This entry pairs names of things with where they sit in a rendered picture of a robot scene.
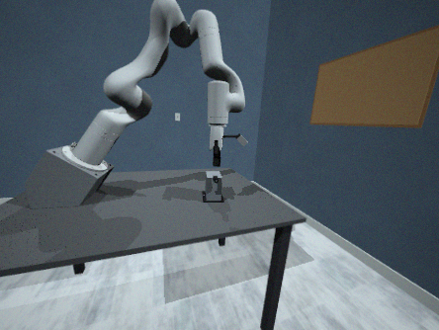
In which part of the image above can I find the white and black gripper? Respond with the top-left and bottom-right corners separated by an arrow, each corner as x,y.
209,124 -> 225,167

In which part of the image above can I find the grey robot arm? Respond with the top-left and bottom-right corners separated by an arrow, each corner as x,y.
61,0 -> 245,172

